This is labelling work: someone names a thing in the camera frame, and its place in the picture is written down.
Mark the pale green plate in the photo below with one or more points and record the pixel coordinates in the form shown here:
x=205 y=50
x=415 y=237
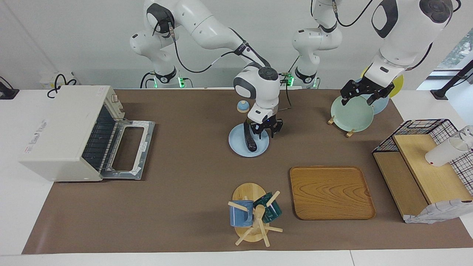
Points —
x=351 y=114

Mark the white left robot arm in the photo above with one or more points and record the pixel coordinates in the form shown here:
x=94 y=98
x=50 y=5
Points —
x=402 y=33

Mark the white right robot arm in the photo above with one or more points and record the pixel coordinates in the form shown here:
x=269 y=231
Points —
x=207 y=26

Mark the dark purple eggplant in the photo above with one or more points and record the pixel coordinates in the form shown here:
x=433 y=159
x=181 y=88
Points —
x=251 y=144

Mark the brown table mat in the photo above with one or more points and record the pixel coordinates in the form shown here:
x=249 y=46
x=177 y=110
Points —
x=184 y=203

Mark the black clamp stand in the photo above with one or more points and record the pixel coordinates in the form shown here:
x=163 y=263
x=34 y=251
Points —
x=439 y=94

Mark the wooden mug tree stand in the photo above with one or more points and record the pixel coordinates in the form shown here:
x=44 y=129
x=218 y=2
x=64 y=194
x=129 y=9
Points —
x=248 y=192

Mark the dark green mug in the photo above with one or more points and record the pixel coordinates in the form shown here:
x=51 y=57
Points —
x=273 y=212

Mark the window with green view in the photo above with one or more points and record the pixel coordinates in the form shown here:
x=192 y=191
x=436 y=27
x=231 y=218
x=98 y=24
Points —
x=460 y=51

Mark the wooden plate rack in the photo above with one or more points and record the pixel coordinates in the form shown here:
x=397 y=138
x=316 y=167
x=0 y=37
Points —
x=350 y=133

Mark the brown wooden tray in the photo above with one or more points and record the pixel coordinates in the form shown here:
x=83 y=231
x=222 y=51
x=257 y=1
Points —
x=329 y=195

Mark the grey patterned cloth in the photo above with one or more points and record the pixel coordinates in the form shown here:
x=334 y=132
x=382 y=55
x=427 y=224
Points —
x=436 y=212

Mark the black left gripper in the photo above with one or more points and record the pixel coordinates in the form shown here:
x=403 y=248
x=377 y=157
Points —
x=369 y=87

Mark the yellow plate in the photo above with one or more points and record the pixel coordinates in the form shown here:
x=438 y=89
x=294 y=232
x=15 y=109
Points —
x=397 y=87

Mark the black table clamp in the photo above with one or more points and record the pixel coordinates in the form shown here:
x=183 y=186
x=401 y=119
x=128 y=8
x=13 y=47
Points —
x=7 y=94

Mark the clear glass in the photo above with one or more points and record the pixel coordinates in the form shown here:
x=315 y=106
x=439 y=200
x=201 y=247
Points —
x=468 y=131

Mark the white cup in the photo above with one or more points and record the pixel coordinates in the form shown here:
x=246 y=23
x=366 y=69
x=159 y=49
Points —
x=441 y=153

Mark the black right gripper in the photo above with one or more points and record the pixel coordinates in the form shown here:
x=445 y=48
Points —
x=266 y=122

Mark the blue mug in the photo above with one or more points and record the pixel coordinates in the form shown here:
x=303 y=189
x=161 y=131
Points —
x=240 y=216

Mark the light blue round plate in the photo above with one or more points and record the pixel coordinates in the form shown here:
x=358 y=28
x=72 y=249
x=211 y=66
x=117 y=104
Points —
x=380 y=106
x=262 y=147

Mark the cream toaster oven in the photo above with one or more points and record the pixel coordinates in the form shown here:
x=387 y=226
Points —
x=55 y=140

